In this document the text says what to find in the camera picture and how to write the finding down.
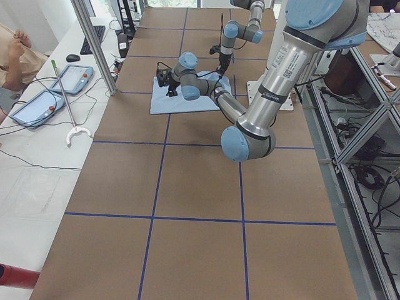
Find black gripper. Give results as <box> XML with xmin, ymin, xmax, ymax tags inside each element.
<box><xmin>209</xmin><ymin>45</ymin><xmax>232</xmax><ymax>76</ymax></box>
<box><xmin>156</xmin><ymin>67</ymin><xmax>180</xmax><ymax>97</ymax></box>

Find light blue t-shirt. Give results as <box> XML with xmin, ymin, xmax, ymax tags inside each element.
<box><xmin>149</xmin><ymin>71</ymin><xmax>233</xmax><ymax>116</ymax></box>

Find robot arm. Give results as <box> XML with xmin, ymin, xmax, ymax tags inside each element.
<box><xmin>156</xmin><ymin>0</ymin><xmax>369</xmax><ymax>162</ymax></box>
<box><xmin>209</xmin><ymin>0</ymin><xmax>265</xmax><ymax>76</ymax></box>

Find black keyboard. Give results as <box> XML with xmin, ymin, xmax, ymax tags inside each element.
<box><xmin>79</xmin><ymin>24</ymin><xmax>106</xmax><ymax>56</ymax></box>

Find far teach pendant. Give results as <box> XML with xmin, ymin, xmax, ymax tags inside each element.
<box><xmin>56</xmin><ymin>64</ymin><xmax>94</xmax><ymax>96</ymax></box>

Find teach pendant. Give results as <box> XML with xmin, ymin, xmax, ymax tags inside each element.
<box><xmin>56</xmin><ymin>64</ymin><xmax>94</xmax><ymax>96</ymax></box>
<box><xmin>10</xmin><ymin>90</ymin><xmax>65</xmax><ymax>128</ymax></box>

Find white reach grabber stick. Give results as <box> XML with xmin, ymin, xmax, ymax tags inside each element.
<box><xmin>51</xmin><ymin>59</ymin><xmax>92</xmax><ymax>148</ymax></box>

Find black computer mouse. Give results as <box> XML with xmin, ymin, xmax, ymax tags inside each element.
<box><xmin>66</xmin><ymin>54</ymin><xmax>81</xmax><ymax>63</ymax></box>

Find near teach pendant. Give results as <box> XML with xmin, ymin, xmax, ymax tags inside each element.
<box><xmin>10</xmin><ymin>90</ymin><xmax>65</xmax><ymax>128</ymax></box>

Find seated person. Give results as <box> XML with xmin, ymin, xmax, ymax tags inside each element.
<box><xmin>1</xmin><ymin>23</ymin><xmax>48</xmax><ymax>92</ymax></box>

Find red fire extinguisher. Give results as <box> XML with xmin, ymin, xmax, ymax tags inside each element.
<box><xmin>1</xmin><ymin>264</ymin><xmax>40</xmax><ymax>289</ymax></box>

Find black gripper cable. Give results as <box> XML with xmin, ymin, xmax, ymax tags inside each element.
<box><xmin>219</xmin><ymin>12</ymin><xmax>249</xmax><ymax>50</ymax></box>
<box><xmin>156</xmin><ymin>61</ymin><xmax>226</xmax><ymax>94</ymax></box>

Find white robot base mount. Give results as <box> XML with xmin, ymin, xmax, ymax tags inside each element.
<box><xmin>247</xmin><ymin>1</ymin><xmax>293</xmax><ymax>111</ymax></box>

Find aluminium frame post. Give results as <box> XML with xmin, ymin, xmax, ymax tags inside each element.
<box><xmin>71</xmin><ymin>0</ymin><xmax>117</xmax><ymax>96</ymax></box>

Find aluminium frame rack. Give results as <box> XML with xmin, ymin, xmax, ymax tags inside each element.
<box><xmin>303</xmin><ymin>47</ymin><xmax>399</xmax><ymax>299</ymax></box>

